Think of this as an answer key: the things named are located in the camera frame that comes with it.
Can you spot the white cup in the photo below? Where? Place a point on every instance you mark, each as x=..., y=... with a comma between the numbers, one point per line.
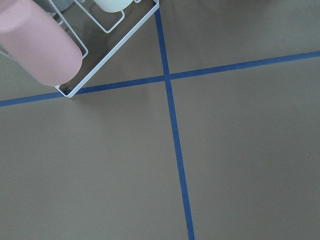
x=113, y=6

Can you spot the pink cup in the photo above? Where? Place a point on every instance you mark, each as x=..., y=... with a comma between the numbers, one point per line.
x=38, y=43

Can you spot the white wire cup rack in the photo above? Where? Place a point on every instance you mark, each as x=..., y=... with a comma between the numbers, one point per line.
x=99, y=34

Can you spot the grey cup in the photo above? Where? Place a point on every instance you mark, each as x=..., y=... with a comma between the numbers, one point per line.
x=60, y=4

